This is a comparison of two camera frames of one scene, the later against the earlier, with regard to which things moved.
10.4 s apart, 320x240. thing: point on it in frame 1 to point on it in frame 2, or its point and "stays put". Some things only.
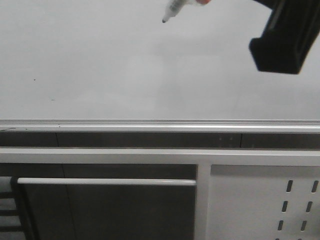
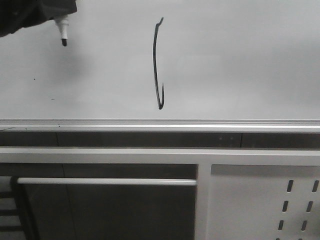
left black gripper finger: (10, 227) stays put
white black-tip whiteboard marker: (174, 7) to (63, 24)
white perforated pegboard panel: (263, 202) stays put
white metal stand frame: (204, 158) stays put
